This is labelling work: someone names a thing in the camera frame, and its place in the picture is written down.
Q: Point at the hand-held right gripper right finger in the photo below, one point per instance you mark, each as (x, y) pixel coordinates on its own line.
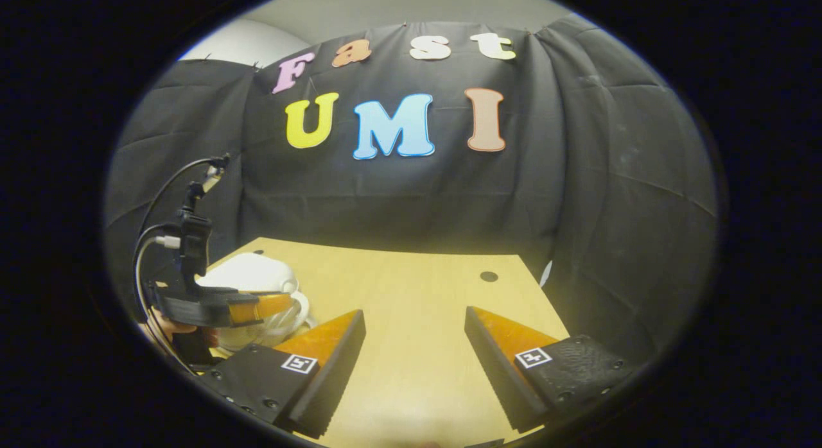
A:
(498, 377)

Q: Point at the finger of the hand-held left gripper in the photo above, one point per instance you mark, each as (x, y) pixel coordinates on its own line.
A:
(199, 310)

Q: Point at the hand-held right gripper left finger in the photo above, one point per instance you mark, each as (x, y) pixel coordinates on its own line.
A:
(334, 377)

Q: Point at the white suitcase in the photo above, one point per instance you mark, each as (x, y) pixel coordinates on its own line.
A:
(250, 271)

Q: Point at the black backdrop cloth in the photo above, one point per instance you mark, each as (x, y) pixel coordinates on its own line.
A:
(417, 198)

